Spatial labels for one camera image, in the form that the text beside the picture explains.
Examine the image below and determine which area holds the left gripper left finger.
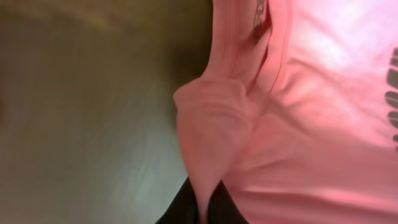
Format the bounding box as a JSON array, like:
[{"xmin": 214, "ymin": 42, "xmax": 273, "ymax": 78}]
[{"xmin": 155, "ymin": 178, "xmax": 199, "ymax": 224}]

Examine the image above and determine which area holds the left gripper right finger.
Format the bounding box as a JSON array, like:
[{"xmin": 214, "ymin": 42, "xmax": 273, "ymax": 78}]
[{"xmin": 208, "ymin": 181, "xmax": 248, "ymax": 224}]

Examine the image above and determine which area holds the coral pink t-shirt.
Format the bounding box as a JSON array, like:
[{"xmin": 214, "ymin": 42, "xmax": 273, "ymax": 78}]
[{"xmin": 174, "ymin": 0, "xmax": 397, "ymax": 223}]

